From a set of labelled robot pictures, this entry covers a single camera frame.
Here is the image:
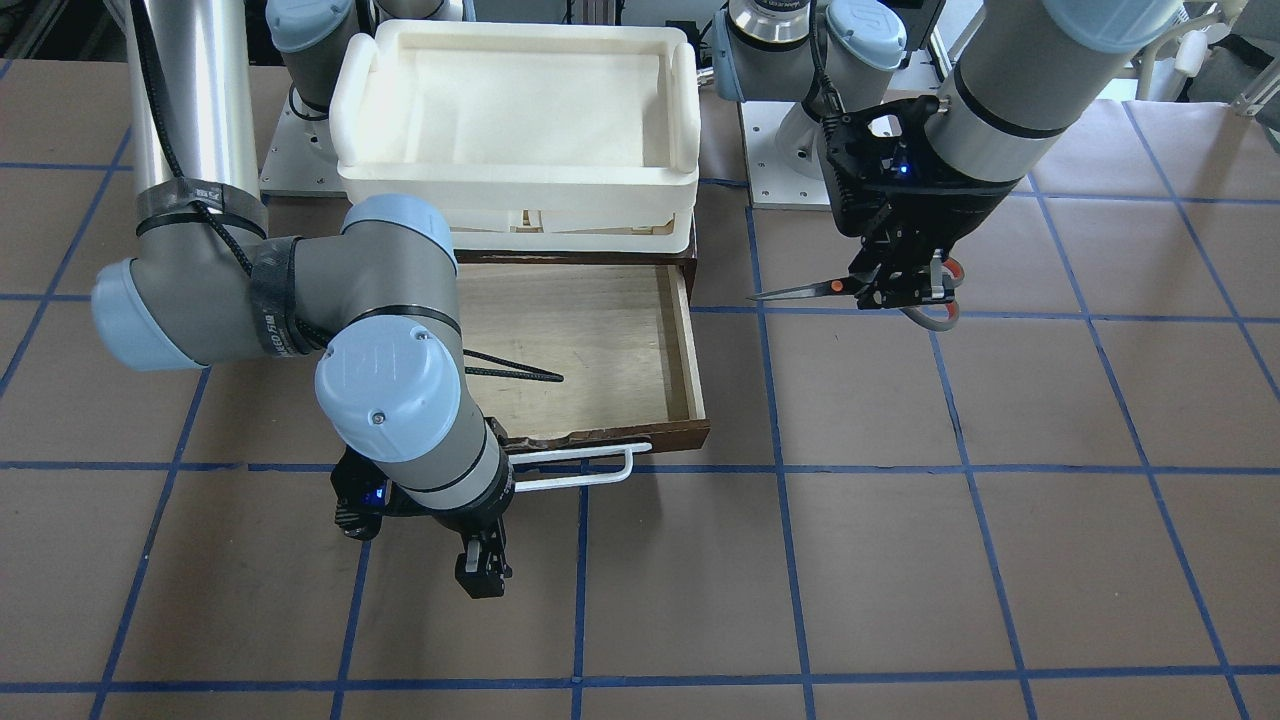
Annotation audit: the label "white drawer handle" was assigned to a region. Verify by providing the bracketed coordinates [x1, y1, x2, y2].
[509, 441, 653, 493]

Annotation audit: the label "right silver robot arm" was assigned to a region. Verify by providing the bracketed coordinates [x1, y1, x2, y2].
[91, 1, 515, 598]

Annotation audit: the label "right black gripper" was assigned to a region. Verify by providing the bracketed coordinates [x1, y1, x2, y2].
[332, 420, 515, 600]

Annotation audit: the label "wooden drawer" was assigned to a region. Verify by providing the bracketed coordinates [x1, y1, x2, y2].
[458, 264, 710, 454]

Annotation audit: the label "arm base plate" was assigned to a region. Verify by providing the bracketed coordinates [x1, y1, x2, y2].
[740, 101, 829, 211]
[259, 87, 346, 199]

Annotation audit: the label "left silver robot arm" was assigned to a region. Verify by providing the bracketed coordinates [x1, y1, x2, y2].
[712, 1, 1181, 322]

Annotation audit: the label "white foam tray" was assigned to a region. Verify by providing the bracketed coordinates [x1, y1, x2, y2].
[330, 20, 701, 254]

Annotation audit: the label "grey orange scissors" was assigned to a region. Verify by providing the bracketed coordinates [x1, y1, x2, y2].
[749, 255, 965, 332]

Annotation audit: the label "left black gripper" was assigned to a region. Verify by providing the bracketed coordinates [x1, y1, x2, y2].
[820, 95, 1015, 309]

